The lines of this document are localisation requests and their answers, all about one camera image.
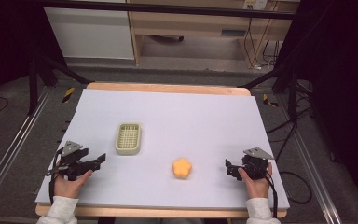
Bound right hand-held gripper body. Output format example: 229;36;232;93
241;147;275;181

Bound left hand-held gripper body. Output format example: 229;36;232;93
48;140;90;182

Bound person's right hand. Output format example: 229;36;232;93
237;162;274;200

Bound person's left hand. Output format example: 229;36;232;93
53;169;94;200

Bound pale green plastic basket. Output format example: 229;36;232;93
115;121;143;157

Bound orange flower-shaped sponge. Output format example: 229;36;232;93
172;157;193;180

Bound white foam mat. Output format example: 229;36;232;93
34;88;291;210

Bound yellow black floor tape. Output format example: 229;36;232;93
262;92;280;108
62;86;76;104

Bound black metal stand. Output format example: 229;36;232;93
27;46;91;117
237;61;300;123

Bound wooden table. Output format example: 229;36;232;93
34;81;289;219

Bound white cabinet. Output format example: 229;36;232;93
43;7;136;61

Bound dark curtain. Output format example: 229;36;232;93
279;0;358;216
0;0;67;110

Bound light wooden desk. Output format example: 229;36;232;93
126;0;296;68

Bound white power strip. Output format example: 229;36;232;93
242;0;269;11

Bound black metal crossbar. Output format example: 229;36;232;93
39;0;296;21

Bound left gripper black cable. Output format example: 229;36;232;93
48;148;63;205

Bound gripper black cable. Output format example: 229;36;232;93
48;148;63;205
263;173;280;219

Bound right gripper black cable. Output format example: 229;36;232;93
263;173;280;219

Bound metal floor rail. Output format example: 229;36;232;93
0;86;53;217
275;92;345;224

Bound black looped floor cable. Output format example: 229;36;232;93
274;105;314;206

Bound cables under wooden desk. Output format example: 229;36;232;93
242;16;282;70

